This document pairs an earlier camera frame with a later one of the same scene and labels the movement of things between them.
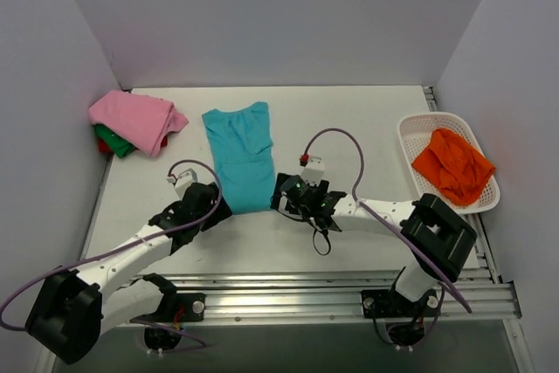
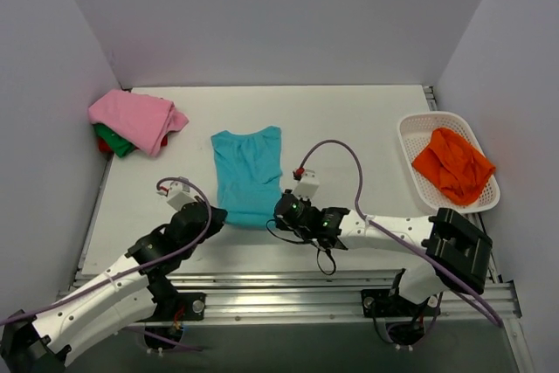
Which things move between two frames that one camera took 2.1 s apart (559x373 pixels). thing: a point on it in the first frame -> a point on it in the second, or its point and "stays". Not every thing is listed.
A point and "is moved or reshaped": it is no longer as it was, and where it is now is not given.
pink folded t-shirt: x=143 y=120 stays
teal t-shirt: x=241 y=142 is moved or reshaped
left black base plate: x=192 y=304 stays
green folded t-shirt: x=118 y=144 stays
